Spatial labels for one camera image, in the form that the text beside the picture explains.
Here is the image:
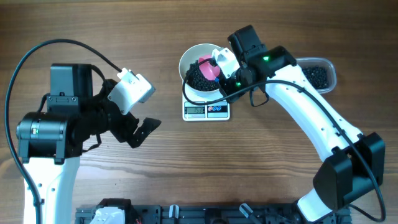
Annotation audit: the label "pink scoop blue handle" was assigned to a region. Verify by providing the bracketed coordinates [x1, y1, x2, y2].
[198, 54, 221, 81]

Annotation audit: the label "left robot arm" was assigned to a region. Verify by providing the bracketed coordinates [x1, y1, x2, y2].
[16, 63, 160, 223]

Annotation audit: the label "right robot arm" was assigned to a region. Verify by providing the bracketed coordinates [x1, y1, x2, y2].
[211, 26, 386, 223]

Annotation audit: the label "white digital kitchen scale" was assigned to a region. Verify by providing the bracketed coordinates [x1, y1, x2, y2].
[182, 85, 231, 121]

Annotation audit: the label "black beans in bowl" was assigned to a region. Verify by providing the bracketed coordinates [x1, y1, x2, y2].
[186, 60, 218, 91]

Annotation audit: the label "white bowl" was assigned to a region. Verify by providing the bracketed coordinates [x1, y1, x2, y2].
[178, 44, 223, 98]

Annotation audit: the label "clear plastic container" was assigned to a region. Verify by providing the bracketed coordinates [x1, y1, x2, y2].
[297, 57, 337, 94]

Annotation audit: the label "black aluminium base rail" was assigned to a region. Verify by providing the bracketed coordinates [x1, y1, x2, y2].
[74, 203, 353, 224]

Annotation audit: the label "left black camera cable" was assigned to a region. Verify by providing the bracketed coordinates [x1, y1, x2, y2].
[4, 39, 124, 224]

